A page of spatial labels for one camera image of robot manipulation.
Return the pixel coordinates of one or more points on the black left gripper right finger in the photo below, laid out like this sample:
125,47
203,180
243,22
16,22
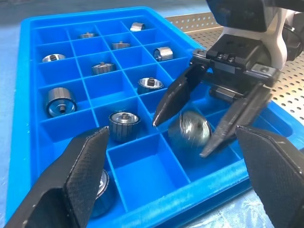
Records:
278,178

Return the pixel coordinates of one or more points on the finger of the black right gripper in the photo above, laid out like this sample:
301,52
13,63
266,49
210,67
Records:
240,118
177,97

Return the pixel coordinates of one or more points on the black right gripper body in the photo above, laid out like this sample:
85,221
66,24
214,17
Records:
235,54

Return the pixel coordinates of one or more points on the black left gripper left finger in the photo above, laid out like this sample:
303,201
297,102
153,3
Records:
71,178

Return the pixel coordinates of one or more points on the blue plastic compartment tray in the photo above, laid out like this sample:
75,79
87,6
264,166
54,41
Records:
147,175

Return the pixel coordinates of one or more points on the perforated metal tray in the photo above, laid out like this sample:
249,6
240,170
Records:
292,83

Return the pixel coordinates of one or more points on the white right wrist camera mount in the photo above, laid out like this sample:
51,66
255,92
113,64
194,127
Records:
280,47

